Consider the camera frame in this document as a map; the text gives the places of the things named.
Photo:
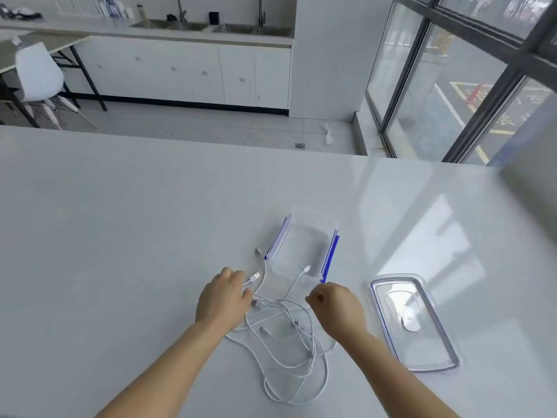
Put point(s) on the dark curved faucet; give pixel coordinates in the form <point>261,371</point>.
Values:
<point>261,13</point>
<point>179,8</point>

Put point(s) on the black tray with items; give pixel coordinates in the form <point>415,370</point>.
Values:
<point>21,13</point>

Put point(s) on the person's right hand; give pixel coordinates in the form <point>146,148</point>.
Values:
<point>341,311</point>

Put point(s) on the black cup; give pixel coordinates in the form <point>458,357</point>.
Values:
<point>213,19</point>

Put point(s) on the blue white box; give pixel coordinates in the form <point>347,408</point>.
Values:
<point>111,8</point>

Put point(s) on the person's left hand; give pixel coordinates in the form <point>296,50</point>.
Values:
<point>222,300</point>

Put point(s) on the brown bottle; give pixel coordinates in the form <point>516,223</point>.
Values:
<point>139,13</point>

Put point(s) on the steel sink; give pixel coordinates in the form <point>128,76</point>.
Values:
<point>156,25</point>
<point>243,29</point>

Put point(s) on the white cup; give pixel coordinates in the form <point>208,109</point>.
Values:
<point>129,13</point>

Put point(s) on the dark window frame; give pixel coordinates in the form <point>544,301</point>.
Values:
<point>489,113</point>

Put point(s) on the clear container with blue clips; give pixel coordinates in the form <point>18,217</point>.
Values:
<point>300,243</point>

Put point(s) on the white plastic chair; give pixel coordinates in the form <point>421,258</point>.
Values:
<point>37,73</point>

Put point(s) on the beige table black legs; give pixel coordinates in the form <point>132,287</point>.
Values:
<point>56,42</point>

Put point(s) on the clear container lid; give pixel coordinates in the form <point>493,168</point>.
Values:
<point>413,339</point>

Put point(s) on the person's right forearm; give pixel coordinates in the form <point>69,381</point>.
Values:
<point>391,378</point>

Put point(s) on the white kitchen cabinet counter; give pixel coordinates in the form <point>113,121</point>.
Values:
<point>174,69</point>

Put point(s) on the crumpled white paper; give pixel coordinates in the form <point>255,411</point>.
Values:
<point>327,134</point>

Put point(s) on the person's left forearm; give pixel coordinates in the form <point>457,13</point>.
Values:
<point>165,374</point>

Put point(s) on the white slatted rack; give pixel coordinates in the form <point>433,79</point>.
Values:
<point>78,4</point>

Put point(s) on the orange traffic cone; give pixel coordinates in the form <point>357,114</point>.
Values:
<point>478,92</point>

